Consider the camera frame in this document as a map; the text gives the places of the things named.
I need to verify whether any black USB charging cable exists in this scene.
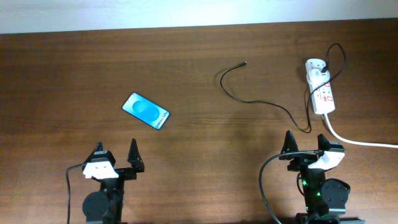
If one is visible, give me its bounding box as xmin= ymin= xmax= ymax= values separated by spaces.
xmin=220 ymin=42 xmax=347 ymax=134

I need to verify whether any blue Samsung Galaxy smartphone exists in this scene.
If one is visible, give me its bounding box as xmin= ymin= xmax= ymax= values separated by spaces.
xmin=122 ymin=93 xmax=170 ymax=130

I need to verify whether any white power strip cord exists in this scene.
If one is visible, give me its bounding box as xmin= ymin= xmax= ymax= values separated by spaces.
xmin=322 ymin=113 xmax=398 ymax=149

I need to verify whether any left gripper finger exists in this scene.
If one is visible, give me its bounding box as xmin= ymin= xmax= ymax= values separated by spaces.
xmin=127 ymin=138 xmax=145 ymax=173
xmin=84 ymin=142 xmax=103 ymax=163

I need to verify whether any white USB charger plug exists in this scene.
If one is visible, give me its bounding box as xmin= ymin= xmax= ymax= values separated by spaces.
xmin=307 ymin=68 xmax=330 ymax=85

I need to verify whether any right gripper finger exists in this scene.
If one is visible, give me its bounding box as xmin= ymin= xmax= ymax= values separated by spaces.
xmin=280 ymin=130 xmax=299 ymax=154
xmin=317 ymin=134 xmax=331 ymax=151

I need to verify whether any white power strip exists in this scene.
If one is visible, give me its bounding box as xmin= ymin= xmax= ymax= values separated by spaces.
xmin=305 ymin=58 xmax=335 ymax=115

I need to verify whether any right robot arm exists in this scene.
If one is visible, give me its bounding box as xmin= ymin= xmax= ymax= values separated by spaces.
xmin=280 ymin=130 xmax=351 ymax=223

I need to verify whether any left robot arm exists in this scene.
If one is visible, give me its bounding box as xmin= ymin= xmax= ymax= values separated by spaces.
xmin=82 ymin=139 xmax=145 ymax=223

